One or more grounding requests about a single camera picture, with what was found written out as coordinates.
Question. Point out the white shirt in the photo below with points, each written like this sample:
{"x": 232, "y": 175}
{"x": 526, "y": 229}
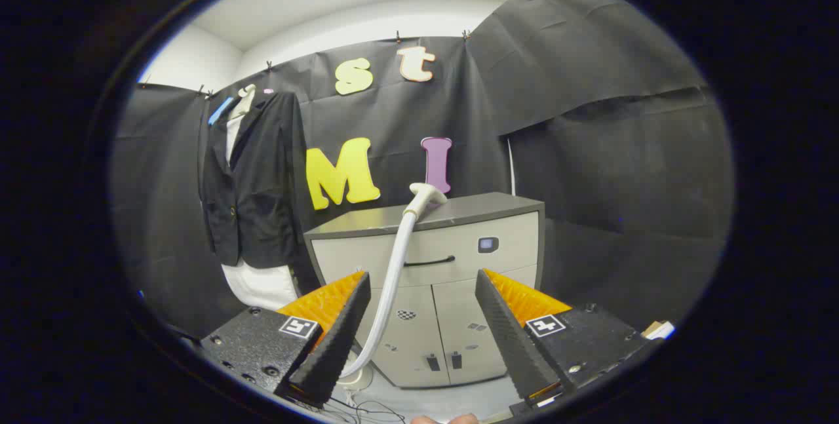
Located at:
{"x": 259, "y": 286}

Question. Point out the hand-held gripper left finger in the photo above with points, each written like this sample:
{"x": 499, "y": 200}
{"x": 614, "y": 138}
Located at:
{"x": 334, "y": 345}

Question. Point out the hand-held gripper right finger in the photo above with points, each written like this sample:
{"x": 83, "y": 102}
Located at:
{"x": 511, "y": 339}

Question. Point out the black suit jacket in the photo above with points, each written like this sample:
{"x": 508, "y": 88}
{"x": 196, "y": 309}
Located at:
{"x": 262, "y": 194}

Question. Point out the white garment steamer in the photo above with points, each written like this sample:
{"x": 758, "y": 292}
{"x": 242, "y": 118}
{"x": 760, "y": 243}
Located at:
{"x": 393, "y": 280}

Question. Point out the grey cabinet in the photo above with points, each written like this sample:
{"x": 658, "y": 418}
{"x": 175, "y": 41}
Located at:
{"x": 446, "y": 306}

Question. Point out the white clothes hanger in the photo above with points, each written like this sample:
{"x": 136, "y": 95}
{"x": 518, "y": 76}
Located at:
{"x": 246, "y": 97}

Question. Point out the black backdrop cloth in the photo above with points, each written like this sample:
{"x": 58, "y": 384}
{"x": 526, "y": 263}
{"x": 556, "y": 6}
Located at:
{"x": 590, "y": 168}

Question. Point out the small cabinet display panel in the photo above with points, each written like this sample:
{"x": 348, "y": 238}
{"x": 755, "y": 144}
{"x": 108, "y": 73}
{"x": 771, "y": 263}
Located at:
{"x": 488, "y": 244}

